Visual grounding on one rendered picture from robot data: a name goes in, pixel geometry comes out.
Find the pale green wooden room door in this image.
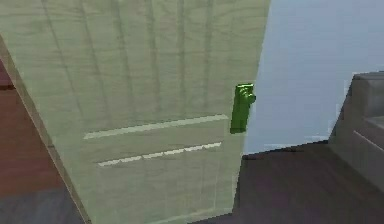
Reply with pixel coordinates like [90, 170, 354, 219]
[0, 0, 272, 224]

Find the green door handle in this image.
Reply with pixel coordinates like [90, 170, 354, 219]
[229, 82, 257, 135]

